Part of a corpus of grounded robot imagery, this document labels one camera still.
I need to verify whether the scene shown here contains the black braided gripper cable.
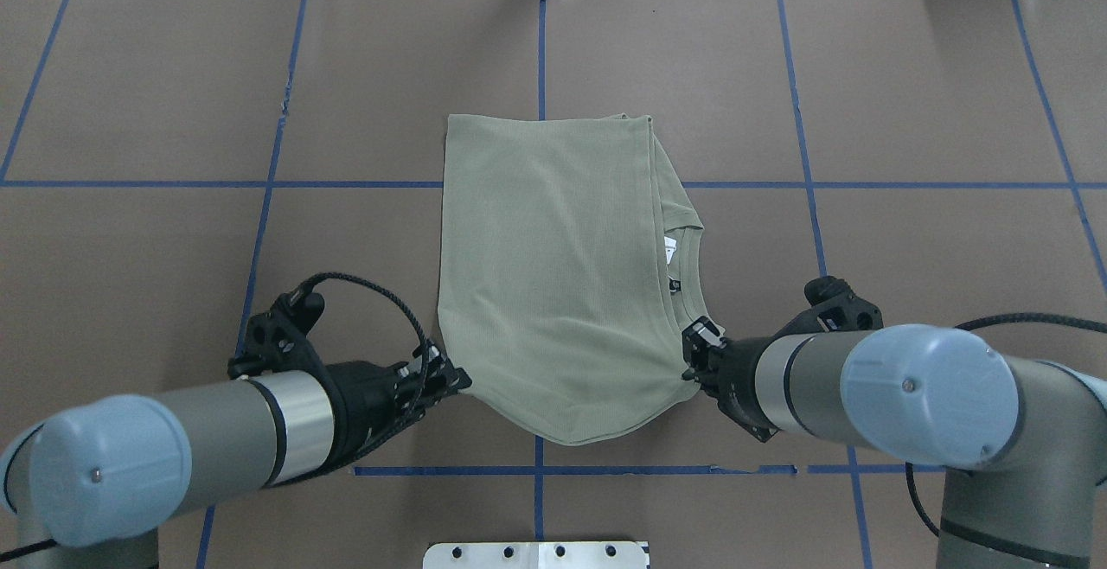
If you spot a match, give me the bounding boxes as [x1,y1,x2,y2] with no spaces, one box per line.
[904,313,1107,540]
[290,272,433,466]

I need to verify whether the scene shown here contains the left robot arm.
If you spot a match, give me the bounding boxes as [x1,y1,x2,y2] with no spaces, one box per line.
[3,283,470,568]

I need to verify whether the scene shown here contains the olive green long-sleeve shirt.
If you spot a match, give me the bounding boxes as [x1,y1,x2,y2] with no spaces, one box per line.
[438,113,708,446]

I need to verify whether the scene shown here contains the white paper price tag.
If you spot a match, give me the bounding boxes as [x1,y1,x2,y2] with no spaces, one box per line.
[663,237,679,265]

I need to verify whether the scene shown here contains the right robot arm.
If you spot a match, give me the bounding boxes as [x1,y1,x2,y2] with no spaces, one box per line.
[681,277,1106,568]

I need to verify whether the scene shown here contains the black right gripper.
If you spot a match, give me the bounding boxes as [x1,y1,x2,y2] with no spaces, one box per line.
[681,277,883,445]

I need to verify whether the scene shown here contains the black braided left gripper cable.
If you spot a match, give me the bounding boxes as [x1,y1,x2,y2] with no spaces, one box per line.
[290,272,433,466]

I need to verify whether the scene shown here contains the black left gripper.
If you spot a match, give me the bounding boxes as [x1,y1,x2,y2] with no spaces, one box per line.
[227,291,473,466]

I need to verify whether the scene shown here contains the black braided right gripper cable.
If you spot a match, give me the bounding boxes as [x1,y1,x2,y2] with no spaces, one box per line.
[904,313,1107,540]

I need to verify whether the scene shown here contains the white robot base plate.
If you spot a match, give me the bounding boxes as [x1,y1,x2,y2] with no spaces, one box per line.
[422,540,651,568]

